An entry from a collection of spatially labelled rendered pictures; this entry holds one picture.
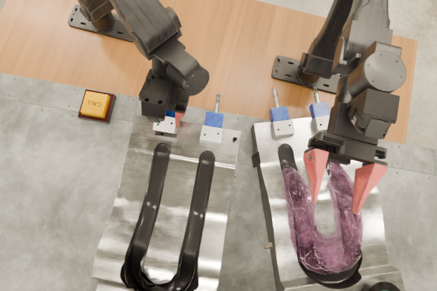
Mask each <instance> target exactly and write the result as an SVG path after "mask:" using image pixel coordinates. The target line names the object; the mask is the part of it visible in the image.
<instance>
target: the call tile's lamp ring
mask: <svg viewBox="0 0 437 291"><path fill-rule="evenodd" d="M86 91H88V92H95V93H99V94H107V95H109V96H111V99H110V102H109V106H108V109H107V114H106V117H105V119H103V118H96V117H92V116H85V115H81V108H80V110H79V114H78V117H81V118H88V119H92V120H99V121H106V122H107V120H108V117H109V112H110V109H111V105H112V102H113V97H114V94H109V93H105V92H98V91H93V90H87V89H86V90H85V94H86ZM85 94H84V96H83V100H84V98H85ZM83 100H82V103H81V107H82V104H83Z"/></svg>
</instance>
